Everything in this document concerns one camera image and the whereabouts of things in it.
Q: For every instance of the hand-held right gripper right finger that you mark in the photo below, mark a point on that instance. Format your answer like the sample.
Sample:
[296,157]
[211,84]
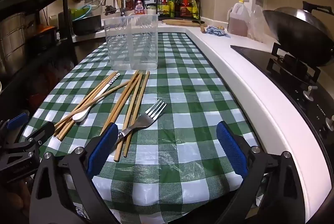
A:
[232,148]

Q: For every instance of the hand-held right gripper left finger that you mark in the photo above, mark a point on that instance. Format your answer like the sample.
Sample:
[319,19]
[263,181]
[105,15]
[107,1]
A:
[104,148]

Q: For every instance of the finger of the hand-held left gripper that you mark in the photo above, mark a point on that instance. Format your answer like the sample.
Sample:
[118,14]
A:
[41,131]
[17,119]

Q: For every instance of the metal fork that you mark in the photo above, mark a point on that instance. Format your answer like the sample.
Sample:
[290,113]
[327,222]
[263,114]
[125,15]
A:
[146,123]

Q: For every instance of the clear plastic container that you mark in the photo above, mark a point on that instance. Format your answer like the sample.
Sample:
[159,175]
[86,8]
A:
[130,43]

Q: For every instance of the green checkered tablecloth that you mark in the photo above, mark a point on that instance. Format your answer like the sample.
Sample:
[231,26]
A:
[188,98]

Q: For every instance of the steel stock pot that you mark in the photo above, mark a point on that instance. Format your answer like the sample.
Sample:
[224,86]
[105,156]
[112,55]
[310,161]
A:
[11,43]

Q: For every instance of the black glass gas stove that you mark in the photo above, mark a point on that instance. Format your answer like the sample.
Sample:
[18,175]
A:
[255,56]

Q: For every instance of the orange container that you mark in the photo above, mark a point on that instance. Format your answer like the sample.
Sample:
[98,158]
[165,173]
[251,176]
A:
[47,29]

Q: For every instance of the black pan support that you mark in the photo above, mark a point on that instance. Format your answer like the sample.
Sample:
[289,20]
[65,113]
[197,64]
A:
[292,67]

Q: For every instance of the black pot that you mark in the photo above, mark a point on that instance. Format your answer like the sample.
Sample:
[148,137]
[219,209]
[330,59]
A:
[86,25]

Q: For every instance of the blue rag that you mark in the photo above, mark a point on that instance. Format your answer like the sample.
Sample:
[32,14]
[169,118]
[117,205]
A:
[218,31]

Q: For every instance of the green plastic bowl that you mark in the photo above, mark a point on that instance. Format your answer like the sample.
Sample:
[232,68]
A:
[79,12]

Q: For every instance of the black shelf rack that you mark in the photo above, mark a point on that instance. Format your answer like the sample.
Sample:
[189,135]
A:
[66,4]

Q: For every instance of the clear plastic bag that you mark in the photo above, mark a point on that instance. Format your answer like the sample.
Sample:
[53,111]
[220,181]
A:
[259,25]

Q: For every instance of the plastic oil jug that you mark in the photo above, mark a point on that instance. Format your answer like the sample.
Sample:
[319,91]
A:
[238,21]

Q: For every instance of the steel wok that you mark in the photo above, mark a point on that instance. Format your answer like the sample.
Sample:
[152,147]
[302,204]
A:
[294,36]

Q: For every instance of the wooden cutting board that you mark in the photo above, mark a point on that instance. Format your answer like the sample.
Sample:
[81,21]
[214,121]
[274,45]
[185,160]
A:
[180,22]

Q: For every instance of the pink bottle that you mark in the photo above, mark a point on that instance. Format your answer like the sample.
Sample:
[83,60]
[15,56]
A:
[139,6]

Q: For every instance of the yellow packet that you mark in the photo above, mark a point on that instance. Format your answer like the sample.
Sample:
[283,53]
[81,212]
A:
[195,6]

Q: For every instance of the black spice rack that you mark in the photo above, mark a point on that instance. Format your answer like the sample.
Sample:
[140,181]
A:
[197,2]

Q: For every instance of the red label bottle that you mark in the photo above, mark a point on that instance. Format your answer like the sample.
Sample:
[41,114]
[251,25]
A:
[185,4]

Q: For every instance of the dark sauce bottle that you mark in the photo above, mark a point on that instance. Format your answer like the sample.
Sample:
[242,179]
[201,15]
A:
[177,6]

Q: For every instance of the red sauce bottle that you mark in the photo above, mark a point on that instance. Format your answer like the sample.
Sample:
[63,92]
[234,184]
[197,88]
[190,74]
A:
[163,4]

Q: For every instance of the yellow label bottle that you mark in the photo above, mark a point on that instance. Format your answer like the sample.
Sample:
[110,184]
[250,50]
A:
[171,4]

